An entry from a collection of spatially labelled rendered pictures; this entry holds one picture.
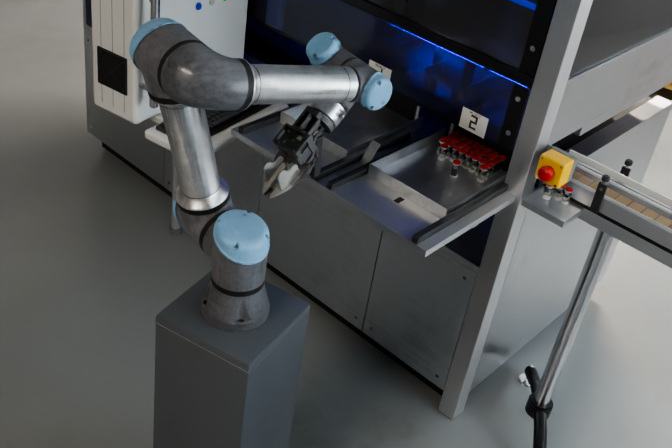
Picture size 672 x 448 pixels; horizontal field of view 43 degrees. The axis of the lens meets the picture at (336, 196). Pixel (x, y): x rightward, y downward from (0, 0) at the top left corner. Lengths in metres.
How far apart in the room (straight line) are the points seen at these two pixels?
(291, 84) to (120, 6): 0.90
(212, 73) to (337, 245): 1.43
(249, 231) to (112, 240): 1.68
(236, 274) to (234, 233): 0.09
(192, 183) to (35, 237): 1.72
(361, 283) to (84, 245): 1.13
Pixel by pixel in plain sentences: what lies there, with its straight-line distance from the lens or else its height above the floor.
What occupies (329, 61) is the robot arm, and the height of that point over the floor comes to 1.31.
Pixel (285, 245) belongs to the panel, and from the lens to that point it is 3.05.
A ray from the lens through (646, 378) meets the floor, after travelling 3.30.
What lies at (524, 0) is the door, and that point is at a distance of 2.17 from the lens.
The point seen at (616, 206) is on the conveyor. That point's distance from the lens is 2.31.
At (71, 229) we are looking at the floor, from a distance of 3.46.
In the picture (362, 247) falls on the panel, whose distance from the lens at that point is 2.77.
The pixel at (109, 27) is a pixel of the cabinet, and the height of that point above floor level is 1.08.
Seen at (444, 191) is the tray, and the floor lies 0.88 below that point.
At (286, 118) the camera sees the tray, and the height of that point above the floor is 0.90.
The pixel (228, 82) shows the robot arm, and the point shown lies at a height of 1.38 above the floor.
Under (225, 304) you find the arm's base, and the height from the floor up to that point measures 0.85.
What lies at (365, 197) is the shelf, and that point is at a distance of 2.16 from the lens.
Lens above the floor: 2.06
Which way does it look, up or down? 33 degrees down
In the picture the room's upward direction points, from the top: 9 degrees clockwise
